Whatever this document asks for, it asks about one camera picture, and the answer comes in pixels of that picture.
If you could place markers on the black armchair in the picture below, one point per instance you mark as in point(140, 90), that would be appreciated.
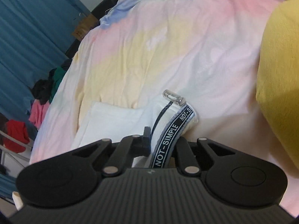
point(99, 11)

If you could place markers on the pink garment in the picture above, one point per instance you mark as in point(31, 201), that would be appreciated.
point(38, 113)

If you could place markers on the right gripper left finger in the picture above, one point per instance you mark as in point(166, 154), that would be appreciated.
point(70, 178)

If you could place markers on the green garment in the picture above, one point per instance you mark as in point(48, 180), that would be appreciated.
point(56, 78)

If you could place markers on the black garment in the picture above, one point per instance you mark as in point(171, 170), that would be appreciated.
point(42, 88)

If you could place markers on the brown paper bag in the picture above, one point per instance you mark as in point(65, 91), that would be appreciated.
point(84, 26)

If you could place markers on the right blue curtain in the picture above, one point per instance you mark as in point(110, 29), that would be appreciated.
point(35, 35)

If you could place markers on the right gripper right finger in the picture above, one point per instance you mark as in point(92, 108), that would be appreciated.
point(231, 176)

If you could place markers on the yellow pillow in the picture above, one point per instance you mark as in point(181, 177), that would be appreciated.
point(277, 85)

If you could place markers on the red garment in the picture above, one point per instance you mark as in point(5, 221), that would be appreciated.
point(18, 131)

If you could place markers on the garment steamer stand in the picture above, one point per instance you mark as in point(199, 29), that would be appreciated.
point(15, 155)

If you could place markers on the pastel tie-dye bedsheet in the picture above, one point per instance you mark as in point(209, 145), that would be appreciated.
point(206, 51)

